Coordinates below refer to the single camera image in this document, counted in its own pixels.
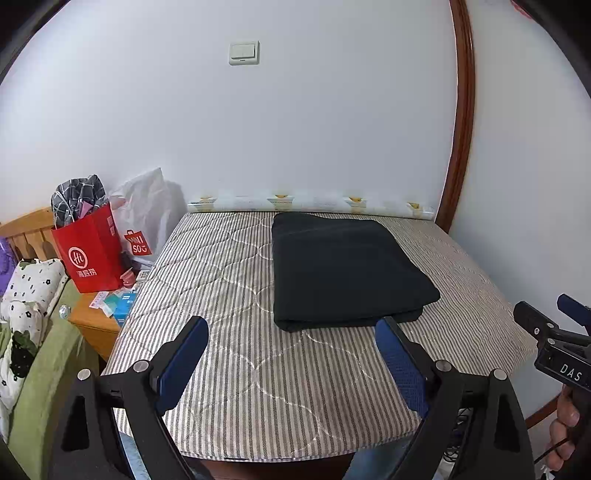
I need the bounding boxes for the person's right hand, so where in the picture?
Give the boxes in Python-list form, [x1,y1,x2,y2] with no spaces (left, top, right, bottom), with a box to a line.
[549,385,583,472]

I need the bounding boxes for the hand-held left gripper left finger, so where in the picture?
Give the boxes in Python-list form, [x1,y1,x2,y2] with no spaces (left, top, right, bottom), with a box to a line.
[58,316,211,480]

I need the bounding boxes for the tangle of cables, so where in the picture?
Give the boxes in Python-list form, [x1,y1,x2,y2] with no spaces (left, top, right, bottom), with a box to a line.
[443,408,472,463]

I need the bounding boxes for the black sweatshirt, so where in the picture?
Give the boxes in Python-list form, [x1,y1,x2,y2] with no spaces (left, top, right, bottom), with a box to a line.
[271,211,441,332]

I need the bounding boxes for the wooden nightstand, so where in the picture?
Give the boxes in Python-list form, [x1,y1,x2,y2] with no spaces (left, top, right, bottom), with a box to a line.
[68,268,139,361]

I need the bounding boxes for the wooden headboard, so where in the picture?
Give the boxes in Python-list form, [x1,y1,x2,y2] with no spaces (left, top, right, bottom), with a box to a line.
[0,208,58,265]

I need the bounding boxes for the thin black cable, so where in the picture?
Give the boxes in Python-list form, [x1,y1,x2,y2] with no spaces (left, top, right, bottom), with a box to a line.
[533,434,573,468]

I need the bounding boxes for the brown wooden door frame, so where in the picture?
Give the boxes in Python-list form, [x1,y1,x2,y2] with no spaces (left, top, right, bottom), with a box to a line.
[436,0,476,232]

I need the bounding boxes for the grey plaid cloth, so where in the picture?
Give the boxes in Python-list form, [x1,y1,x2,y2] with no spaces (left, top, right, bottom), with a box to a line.
[51,174,108,230]

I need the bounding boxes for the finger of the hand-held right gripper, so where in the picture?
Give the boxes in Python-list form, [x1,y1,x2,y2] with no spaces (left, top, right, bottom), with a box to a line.
[513,301,562,343]
[556,294,591,331]

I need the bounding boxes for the white floral pillow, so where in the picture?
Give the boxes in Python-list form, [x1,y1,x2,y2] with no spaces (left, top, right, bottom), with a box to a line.
[0,258,68,324]

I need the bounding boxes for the purple cloth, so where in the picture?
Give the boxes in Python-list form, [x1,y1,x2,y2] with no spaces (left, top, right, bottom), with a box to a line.
[0,237,19,297]

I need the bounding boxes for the white plastic bag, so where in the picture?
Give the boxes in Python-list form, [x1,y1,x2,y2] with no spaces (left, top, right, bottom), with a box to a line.
[108,167,168,271]

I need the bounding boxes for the person's blue jeans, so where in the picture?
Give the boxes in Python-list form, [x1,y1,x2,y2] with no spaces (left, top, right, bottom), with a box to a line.
[351,438,416,480]

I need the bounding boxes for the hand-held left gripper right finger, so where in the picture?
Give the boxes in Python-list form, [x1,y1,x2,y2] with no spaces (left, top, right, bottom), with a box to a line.
[375,316,536,480]

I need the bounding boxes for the red paper bag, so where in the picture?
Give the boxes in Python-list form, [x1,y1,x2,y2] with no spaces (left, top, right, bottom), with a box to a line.
[51,203,128,294]

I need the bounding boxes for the striped mattress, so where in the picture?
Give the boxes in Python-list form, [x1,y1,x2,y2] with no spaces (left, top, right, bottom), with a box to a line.
[100,210,539,462]

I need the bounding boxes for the white floral quilt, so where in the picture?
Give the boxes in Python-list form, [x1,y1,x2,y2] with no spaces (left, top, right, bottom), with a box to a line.
[0,300,51,417]

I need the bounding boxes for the small blue box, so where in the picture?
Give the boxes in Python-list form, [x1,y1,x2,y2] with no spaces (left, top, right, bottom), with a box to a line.
[113,291,139,326]

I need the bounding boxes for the wooden baseboard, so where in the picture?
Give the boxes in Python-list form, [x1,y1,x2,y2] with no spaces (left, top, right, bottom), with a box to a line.
[526,399,562,428]

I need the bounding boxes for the white wall switch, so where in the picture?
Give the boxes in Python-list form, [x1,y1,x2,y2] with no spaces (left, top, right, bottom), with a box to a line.
[228,41,260,66]

